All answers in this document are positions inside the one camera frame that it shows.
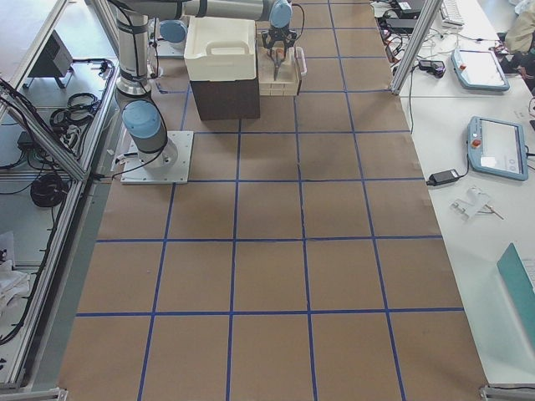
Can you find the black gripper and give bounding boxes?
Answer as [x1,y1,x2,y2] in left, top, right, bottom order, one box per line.
[261,25,298,61]

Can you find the orange grey handled scissors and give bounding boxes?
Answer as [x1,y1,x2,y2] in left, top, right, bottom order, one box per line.
[269,48,286,81]

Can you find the wooden drawer with white handle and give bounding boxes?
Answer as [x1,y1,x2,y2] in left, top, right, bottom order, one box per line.
[257,45,308,96]

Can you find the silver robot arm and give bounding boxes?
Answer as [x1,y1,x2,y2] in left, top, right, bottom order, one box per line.
[115,1,292,169]
[110,0,298,53]

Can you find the white plastic tray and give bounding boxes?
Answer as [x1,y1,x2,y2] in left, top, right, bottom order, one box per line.
[184,17,257,82]

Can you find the dark brown wooden cabinet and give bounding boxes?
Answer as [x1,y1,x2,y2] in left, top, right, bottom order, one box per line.
[191,78,261,121]

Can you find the upper teach pendant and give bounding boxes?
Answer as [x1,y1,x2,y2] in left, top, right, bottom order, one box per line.
[451,48,510,92]

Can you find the teach pendant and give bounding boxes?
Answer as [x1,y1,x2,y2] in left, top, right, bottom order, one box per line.
[451,48,510,92]
[467,116,528,181]

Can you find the black power adapter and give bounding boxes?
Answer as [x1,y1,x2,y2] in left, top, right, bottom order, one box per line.
[426,169,461,187]

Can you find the grey electronics box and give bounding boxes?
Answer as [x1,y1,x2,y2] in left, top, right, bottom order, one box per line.
[28,30,73,79]

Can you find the lower teach pendant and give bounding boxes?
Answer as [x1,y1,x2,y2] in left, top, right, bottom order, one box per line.
[467,116,528,181]

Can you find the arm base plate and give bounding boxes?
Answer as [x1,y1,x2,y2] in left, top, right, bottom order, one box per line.
[120,131,194,185]

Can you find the coiled black cable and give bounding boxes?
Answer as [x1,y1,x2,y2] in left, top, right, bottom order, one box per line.
[29,173,68,209]

